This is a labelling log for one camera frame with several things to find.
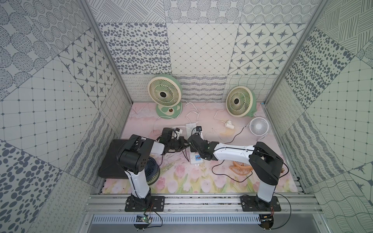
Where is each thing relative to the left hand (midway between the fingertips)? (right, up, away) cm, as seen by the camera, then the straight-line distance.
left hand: (191, 141), depth 93 cm
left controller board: (-24, -35, -23) cm, 48 cm away
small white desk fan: (+46, +10, +3) cm, 47 cm away
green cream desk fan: (+36, +27, +9) cm, 46 cm away
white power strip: (+2, -9, -5) cm, 11 cm away
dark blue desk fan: (-21, -13, -16) cm, 30 cm away
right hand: (+3, 0, -2) cm, 3 cm away
